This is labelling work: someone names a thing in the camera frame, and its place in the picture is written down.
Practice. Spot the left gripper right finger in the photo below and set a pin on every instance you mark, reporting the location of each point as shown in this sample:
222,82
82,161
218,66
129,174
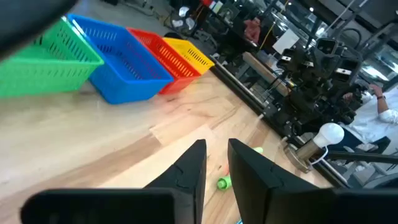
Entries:
252,186

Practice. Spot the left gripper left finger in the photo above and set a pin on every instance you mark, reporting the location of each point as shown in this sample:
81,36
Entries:
189,180

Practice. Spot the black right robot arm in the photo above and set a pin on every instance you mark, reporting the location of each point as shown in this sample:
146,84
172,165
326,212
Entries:
320,87

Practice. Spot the white bulb brass lamp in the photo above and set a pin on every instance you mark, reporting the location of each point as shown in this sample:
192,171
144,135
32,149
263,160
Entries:
329,133

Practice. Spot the blue plastic basket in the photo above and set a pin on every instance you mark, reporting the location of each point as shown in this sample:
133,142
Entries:
130,81

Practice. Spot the red plastic basket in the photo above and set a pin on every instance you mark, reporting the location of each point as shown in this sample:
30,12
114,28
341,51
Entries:
174,62

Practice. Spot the yellow plastic basket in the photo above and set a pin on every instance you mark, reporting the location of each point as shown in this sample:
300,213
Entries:
192,54

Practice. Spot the person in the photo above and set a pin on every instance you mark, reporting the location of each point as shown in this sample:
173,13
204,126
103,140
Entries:
252,29
370,124

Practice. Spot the green plastic basket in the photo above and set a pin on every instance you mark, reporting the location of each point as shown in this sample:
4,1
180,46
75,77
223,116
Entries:
46,71

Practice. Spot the black aluminium table frame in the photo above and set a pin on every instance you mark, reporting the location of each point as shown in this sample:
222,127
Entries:
239,91

